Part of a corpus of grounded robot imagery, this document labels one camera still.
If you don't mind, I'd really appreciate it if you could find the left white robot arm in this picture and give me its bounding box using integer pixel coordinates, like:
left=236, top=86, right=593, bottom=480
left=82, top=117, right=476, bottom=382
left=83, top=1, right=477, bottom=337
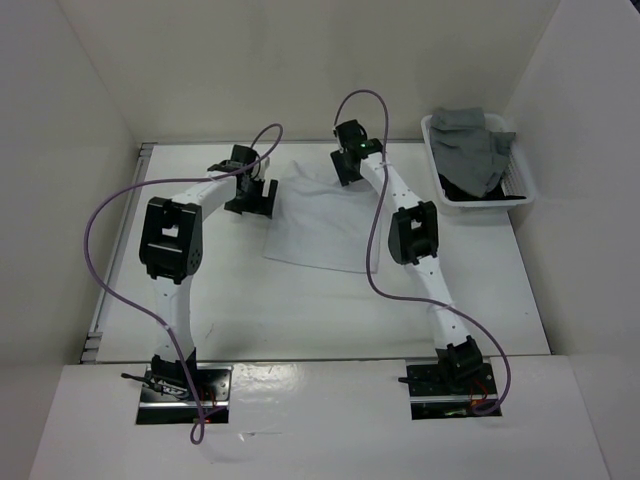
left=139, top=145, right=278, bottom=400

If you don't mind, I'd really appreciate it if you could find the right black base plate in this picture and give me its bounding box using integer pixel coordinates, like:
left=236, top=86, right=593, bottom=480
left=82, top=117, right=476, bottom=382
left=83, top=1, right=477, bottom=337
left=398, top=362, right=499, bottom=420

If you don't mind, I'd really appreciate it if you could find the white plastic basket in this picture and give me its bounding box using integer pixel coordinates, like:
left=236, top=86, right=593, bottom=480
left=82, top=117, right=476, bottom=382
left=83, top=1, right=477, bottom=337
left=420, top=114, right=536, bottom=215

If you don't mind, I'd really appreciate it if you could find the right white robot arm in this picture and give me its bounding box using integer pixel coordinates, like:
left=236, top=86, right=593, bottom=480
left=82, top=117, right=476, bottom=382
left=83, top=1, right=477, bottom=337
left=331, top=120, right=483, bottom=395

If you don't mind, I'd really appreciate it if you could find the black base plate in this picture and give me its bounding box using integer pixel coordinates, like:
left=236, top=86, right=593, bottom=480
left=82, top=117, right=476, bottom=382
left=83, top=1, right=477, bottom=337
left=121, top=366, right=232, bottom=425
left=398, top=362, right=499, bottom=420

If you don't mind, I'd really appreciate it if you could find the white skirt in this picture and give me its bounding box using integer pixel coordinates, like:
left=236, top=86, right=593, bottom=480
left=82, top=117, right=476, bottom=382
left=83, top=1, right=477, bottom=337
left=263, top=159, right=380, bottom=274

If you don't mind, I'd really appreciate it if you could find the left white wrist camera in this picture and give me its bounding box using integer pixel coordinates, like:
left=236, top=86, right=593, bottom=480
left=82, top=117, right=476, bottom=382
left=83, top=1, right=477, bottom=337
left=250, top=156, right=270, bottom=181

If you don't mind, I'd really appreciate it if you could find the grey skirt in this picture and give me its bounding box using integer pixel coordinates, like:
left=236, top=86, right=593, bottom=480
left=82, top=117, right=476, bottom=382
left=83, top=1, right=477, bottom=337
left=429, top=107, right=516, bottom=199

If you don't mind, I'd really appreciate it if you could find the black skirt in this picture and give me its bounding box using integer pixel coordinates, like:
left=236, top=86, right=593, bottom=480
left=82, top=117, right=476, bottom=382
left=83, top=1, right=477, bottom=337
left=438, top=174, right=524, bottom=202

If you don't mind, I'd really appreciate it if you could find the aluminium table edge rail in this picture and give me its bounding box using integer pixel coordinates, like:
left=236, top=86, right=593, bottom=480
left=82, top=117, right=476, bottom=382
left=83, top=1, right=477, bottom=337
left=79, top=142, right=157, bottom=364

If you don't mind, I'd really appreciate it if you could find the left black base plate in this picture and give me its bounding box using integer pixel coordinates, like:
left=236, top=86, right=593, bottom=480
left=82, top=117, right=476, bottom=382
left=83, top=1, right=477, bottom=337
left=121, top=366, right=232, bottom=425

